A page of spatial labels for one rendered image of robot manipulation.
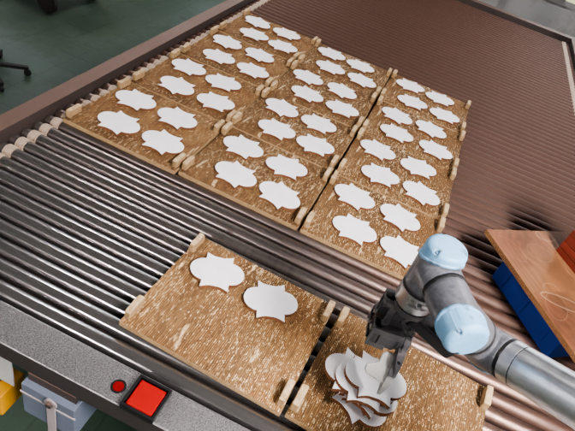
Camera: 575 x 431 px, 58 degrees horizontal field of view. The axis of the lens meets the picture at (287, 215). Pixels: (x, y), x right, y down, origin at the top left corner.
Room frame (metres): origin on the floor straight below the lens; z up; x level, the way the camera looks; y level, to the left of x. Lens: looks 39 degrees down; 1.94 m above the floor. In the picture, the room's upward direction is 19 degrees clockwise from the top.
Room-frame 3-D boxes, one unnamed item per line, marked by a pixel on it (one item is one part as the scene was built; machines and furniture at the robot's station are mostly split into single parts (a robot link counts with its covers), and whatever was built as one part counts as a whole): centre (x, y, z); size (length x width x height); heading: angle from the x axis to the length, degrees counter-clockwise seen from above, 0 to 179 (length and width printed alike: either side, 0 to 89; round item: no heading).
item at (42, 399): (0.57, 0.35, 0.77); 0.14 x 0.11 x 0.18; 81
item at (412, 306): (0.71, -0.27, 1.28); 0.08 x 0.08 x 0.05
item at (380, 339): (0.71, -0.27, 1.20); 0.09 x 0.08 x 0.12; 90
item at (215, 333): (0.82, 0.04, 0.93); 0.41 x 0.35 x 0.02; 78
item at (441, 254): (0.71, -0.28, 1.36); 0.09 x 0.08 x 0.11; 19
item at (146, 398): (0.55, 0.15, 0.92); 0.06 x 0.06 x 0.01; 81
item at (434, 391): (0.73, -0.37, 0.93); 0.41 x 0.35 x 0.02; 76
